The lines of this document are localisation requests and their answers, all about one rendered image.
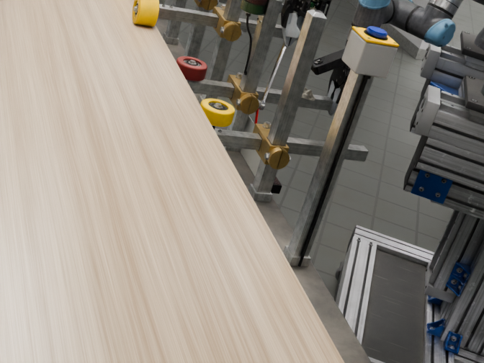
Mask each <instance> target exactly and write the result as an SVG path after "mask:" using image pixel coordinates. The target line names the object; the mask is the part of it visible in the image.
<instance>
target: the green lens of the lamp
mask: <svg viewBox="0 0 484 363"><path fill-rule="evenodd" d="M240 8H241V9H242V10H244V11H245V12H248V13H251V14H257V15H263V14H264V10H265V8H266V5H265V6H257V5H254V4H250V3H248V2H246V1H244V0H242V2H241V6H240Z"/></svg>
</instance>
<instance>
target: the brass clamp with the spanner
mask: <svg viewBox="0 0 484 363"><path fill-rule="evenodd" d="M240 82H241V79H237V78H236V75H230V74H229V76H228V80H227V83H232V85H233V86H234V88H235V89H234V91H233V96H232V98H229V99H230V100H231V102H232V104H233V106H234V107H235V108H236V109H237V110H241V111H242V112H243V113H244V114H248V115H250V114H253V113H255V111H256V110H257V109H258V108H259V101H258V97H259V95H258V93H257V92H256V93H251V92H245V91H242V89H241V88H240V86H239V85H240Z"/></svg>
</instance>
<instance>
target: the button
mask: <svg viewBox="0 0 484 363"><path fill-rule="evenodd" d="M367 33H368V34H370V35H371V36H374V37H378V38H385V37H387V32H386V31H385V30H383V29H381V28H379V27H374V26H369V27H368V28H367Z"/></svg>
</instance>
